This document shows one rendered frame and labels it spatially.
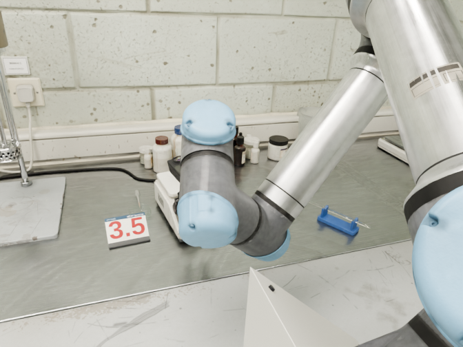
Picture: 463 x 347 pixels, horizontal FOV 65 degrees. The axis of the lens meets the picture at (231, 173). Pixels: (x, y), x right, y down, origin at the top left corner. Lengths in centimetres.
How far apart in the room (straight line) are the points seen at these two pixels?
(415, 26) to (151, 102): 97
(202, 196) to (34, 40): 89
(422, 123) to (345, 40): 115
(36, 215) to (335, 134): 73
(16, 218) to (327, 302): 73
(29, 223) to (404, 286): 83
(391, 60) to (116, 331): 57
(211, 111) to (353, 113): 21
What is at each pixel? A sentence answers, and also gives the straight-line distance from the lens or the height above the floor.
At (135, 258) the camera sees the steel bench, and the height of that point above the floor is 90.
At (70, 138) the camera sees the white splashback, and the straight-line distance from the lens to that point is 125.
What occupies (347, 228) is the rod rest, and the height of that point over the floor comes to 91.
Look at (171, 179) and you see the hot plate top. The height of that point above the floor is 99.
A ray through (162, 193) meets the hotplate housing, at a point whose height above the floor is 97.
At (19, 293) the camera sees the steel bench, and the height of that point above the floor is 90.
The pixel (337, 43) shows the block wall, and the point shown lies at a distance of 147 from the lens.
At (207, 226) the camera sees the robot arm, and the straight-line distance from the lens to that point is 43.
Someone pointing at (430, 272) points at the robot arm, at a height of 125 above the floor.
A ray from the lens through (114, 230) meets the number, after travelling 87.
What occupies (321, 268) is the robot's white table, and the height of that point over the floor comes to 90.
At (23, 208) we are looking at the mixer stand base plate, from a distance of 104.
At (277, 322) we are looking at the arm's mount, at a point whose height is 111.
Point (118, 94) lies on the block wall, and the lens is 125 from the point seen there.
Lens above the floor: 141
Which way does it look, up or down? 26 degrees down
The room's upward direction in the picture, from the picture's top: 3 degrees clockwise
